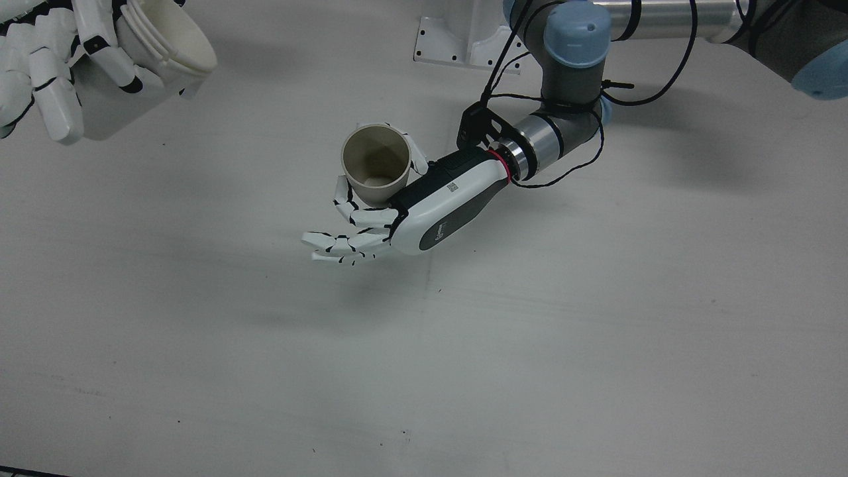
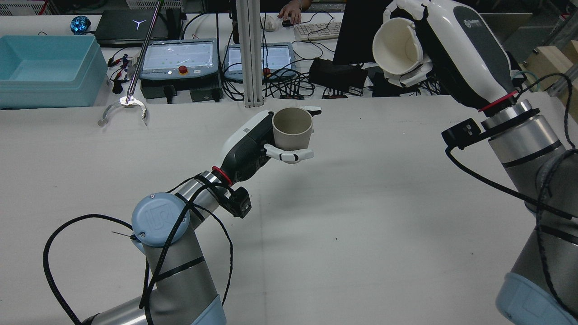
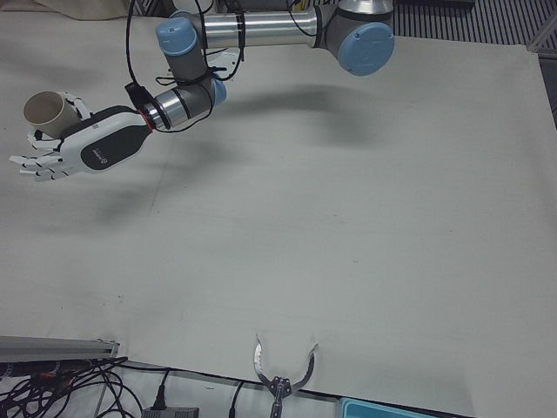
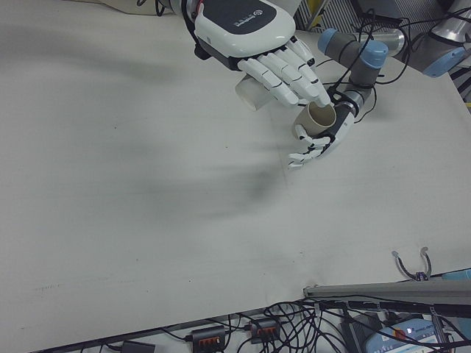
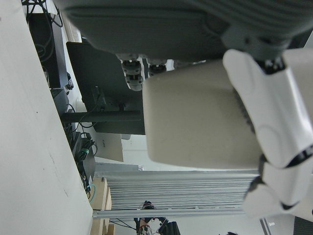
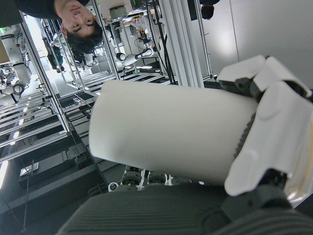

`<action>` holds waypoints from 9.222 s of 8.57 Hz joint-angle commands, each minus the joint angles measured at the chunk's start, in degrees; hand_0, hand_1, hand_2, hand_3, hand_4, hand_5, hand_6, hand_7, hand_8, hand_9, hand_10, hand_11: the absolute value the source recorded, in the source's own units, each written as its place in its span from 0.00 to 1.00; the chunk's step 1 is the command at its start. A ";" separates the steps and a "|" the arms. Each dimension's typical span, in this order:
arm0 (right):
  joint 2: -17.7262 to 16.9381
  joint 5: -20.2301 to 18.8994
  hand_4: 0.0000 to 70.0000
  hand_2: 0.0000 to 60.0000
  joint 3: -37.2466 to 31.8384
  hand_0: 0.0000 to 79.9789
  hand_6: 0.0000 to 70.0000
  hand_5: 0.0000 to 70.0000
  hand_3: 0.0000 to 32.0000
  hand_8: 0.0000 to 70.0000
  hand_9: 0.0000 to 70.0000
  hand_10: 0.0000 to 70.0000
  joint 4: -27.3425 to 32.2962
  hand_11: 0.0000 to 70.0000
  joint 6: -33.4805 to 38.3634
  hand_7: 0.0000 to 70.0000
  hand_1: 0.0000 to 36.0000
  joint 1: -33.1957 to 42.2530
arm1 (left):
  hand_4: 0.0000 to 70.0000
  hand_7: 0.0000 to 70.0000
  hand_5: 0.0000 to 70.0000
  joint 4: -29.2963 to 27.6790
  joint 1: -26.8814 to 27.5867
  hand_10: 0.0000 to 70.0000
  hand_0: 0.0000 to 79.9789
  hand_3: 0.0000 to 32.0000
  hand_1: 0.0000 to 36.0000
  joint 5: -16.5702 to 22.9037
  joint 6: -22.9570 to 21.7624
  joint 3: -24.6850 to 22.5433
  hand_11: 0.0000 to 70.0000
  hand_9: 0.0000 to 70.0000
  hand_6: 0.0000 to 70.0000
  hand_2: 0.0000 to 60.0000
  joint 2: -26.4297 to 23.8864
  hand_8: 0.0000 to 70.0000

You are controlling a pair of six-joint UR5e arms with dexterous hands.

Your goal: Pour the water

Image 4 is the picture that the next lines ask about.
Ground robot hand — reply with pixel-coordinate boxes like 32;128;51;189
288;102;356;171
193;0;332;110

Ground beige cup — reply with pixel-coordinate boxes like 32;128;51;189
295;101;338;138

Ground white paper cup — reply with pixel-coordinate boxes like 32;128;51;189
235;73;275;111

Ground light blue plastic bin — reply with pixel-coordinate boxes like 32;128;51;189
441;269;471;282

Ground black power brick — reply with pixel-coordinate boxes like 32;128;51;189
340;314;383;350

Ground grey teach pendant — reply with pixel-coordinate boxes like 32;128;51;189
364;318;471;353

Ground black box orange ports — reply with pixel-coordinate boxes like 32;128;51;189
189;325;227;349
248;318;283;345

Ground small black adapter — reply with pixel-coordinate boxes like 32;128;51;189
121;340;155;353

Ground yellow black striped post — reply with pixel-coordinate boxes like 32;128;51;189
307;0;327;30

